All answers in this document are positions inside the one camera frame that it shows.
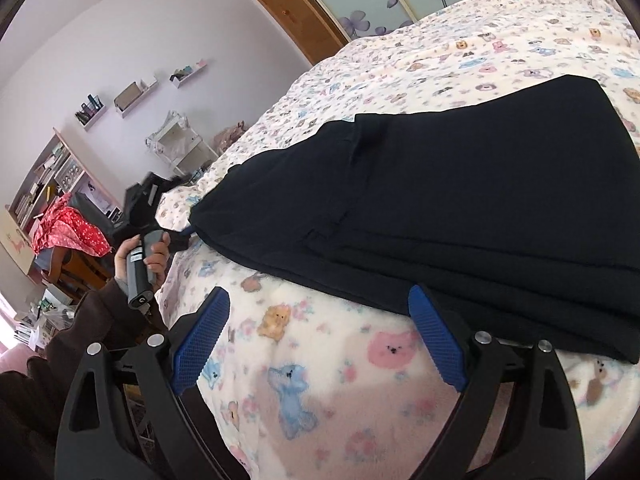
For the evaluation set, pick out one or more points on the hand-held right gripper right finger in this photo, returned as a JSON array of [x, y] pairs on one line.
[[440, 340]]

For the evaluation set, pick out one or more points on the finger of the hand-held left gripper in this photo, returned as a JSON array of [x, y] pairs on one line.
[[180, 240]]

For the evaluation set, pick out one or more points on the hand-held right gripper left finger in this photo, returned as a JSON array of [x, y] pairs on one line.
[[200, 342]]

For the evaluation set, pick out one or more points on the black pants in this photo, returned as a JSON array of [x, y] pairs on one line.
[[450, 200]]

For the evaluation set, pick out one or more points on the person's left hand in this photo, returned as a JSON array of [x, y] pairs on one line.
[[157, 260]]

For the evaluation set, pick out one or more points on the wooden chair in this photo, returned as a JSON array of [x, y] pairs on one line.
[[80, 270]]

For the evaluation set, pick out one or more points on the red dotted cloth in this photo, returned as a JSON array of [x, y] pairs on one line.
[[70, 230]]

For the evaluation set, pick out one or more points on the white storage rack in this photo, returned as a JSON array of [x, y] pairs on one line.
[[180, 147]]

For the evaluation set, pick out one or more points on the brown plush toys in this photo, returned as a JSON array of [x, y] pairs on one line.
[[230, 135]]

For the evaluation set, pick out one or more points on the bear printed blanket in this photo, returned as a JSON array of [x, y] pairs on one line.
[[325, 360]]

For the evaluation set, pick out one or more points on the cluttered bookshelf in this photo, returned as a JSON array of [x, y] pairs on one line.
[[45, 180]]

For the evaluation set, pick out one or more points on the wooden door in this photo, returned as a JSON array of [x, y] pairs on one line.
[[300, 10]]

